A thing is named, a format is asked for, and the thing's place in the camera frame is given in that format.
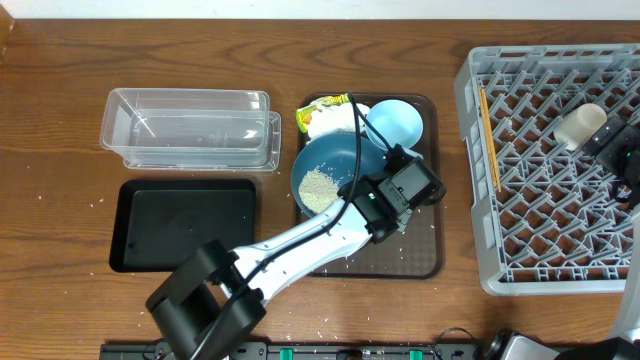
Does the white plastic cup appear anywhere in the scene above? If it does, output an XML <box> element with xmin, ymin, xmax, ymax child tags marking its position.
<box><xmin>553</xmin><ymin>103</ymin><xmax>607</xmax><ymax>151</ymax></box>

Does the dark blue plate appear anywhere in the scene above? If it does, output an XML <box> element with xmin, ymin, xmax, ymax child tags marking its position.
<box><xmin>291</xmin><ymin>133</ymin><xmax>386</xmax><ymax>218</ymax></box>

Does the light blue bowl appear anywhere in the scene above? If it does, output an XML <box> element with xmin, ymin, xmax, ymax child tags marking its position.
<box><xmin>367</xmin><ymin>99</ymin><xmax>423</xmax><ymax>148</ymax></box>

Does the green yellow snack wrapper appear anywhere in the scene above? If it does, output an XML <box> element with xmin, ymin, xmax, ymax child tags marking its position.
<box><xmin>295</xmin><ymin>93</ymin><xmax>350</xmax><ymax>133</ymax></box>

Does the wooden chopstick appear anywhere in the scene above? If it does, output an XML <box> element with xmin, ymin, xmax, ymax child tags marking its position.
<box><xmin>478</xmin><ymin>87</ymin><xmax>500</xmax><ymax>191</ymax></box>
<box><xmin>480</xmin><ymin>88</ymin><xmax>502</xmax><ymax>193</ymax></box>

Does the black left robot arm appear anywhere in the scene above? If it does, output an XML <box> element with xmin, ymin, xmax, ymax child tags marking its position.
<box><xmin>146</xmin><ymin>175</ymin><xmax>416</xmax><ymax>359</ymax></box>

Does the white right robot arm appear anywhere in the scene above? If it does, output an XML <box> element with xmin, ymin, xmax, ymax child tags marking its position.
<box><xmin>477</xmin><ymin>125</ymin><xmax>639</xmax><ymax>360</ymax></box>

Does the grey dishwasher rack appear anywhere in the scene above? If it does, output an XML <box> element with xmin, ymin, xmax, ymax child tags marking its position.
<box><xmin>454</xmin><ymin>44</ymin><xmax>639</xmax><ymax>296</ymax></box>

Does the dark brown serving tray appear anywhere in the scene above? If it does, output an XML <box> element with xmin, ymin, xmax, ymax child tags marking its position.
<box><xmin>296</xmin><ymin>93</ymin><xmax>445</xmax><ymax>280</ymax></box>

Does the pile of white rice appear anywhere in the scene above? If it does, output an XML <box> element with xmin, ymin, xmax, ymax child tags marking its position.
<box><xmin>298</xmin><ymin>169</ymin><xmax>339</xmax><ymax>214</ymax></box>

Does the black plastic bin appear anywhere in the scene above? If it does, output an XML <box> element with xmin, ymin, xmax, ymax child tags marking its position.
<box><xmin>109</xmin><ymin>179</ymin><xmax>256</xmax><ymax>273</ymax></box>

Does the clear plastic container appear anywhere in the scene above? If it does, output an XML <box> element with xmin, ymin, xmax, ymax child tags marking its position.
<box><xmin>100</xmin><ymin>88</ymin><xmax>281</xmax><ymax>171</ymax></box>

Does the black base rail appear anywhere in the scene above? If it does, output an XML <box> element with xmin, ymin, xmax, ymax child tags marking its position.
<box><xmin>99</xmin><ymin>341</ymin><xmax>479</xmax><ymax>360</ymax></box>

